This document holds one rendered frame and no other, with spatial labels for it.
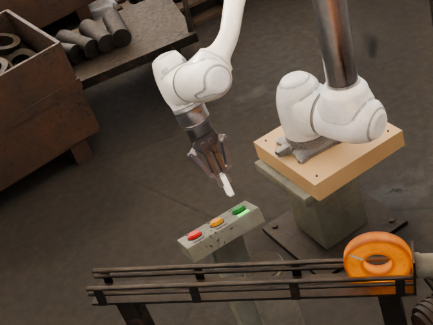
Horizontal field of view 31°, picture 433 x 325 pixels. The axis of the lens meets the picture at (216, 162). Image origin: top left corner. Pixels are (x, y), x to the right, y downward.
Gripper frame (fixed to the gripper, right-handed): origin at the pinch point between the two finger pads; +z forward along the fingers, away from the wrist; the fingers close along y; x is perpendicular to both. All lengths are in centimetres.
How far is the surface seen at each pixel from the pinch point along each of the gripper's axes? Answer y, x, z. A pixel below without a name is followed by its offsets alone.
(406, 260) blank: 17, -58, 19
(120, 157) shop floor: -3, 164, 13
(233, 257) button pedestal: -7.3, 0.9, 21.0
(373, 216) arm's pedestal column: 57, 45, 54
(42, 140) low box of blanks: -33, 164, -12
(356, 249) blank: 8, -55, 12
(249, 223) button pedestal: 0.1, -5.3, 12.0
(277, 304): -4.9, -13.8, 34.0
